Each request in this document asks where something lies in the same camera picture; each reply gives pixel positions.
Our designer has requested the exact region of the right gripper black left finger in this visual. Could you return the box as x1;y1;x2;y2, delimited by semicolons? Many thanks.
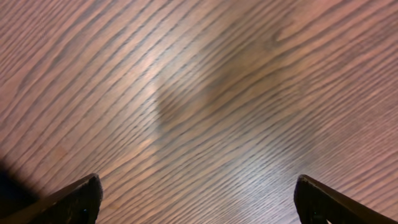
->
1;173;103;224

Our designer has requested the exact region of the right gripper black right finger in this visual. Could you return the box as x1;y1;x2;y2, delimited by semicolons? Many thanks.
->
294;175;397;224

